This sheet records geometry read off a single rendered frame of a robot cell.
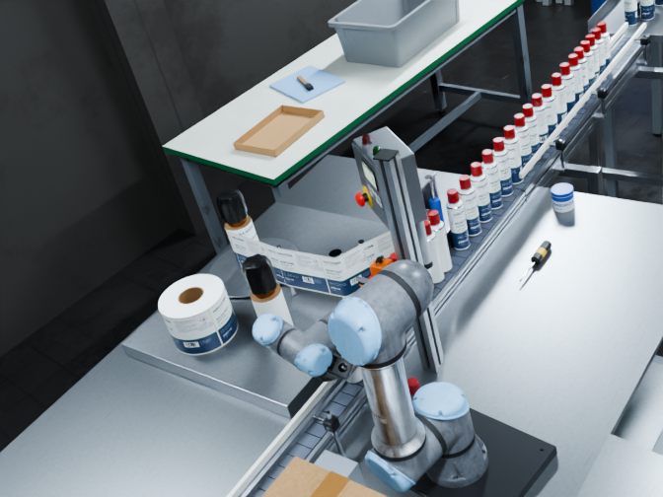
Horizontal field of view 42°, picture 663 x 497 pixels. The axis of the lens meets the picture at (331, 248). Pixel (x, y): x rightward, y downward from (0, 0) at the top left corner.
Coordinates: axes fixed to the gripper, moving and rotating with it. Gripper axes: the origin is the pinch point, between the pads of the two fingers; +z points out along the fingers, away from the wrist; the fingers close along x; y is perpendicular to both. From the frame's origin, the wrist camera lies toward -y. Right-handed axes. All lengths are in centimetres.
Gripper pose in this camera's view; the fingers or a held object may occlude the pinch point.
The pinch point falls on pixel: (342, 373)
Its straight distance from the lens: 228.6
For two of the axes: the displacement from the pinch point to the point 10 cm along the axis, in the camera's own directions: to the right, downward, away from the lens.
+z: 4.8, 4.0, 7.8
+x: -3.7, 9.0, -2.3
